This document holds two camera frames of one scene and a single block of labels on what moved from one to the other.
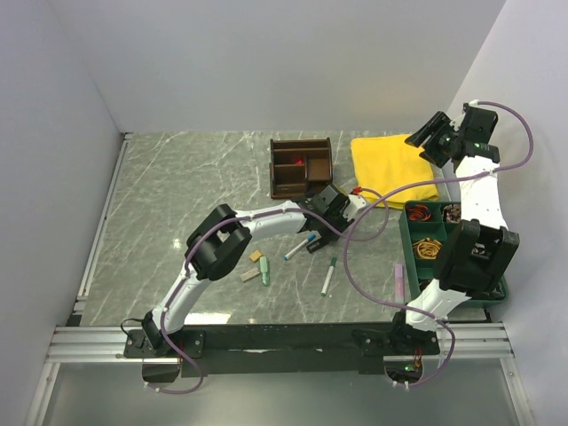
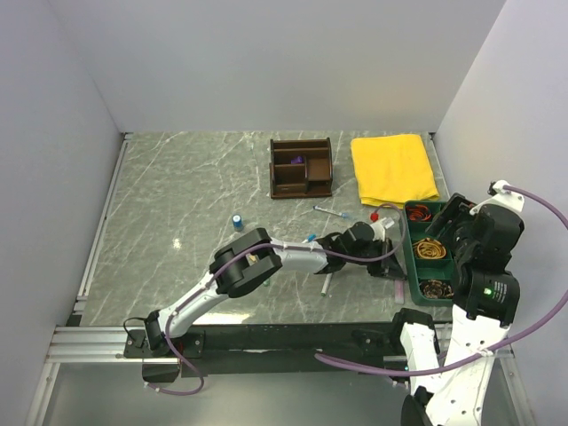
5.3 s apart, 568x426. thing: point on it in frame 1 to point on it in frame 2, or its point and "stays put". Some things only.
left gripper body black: [338, 221] to [379, 248]
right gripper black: [437, 124] to [458, 208]
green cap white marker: [325, 287] stays put
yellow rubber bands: [427, 248] stays put
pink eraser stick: [399, 289] stays put
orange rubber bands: [418, 212] stays put
